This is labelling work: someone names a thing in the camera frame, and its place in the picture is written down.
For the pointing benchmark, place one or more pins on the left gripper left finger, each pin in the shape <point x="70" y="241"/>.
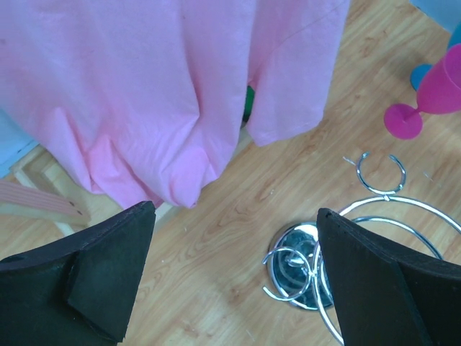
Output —
<point x="78" y="290"/>

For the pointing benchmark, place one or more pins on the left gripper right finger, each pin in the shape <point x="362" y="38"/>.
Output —
<point x="384" y="292"/>

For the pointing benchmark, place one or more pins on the pink wine glass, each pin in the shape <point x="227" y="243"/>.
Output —
<point x="437" y="94"/>

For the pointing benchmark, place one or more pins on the chrome wine glass rack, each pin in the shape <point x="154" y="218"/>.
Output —
<point x="295" y="264"/>

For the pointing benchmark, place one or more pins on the pink t-shirt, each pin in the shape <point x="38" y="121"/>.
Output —
<point x="144" y="100"/>

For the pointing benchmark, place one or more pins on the green tank top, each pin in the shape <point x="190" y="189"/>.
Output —
<point x="250" y="94"/>

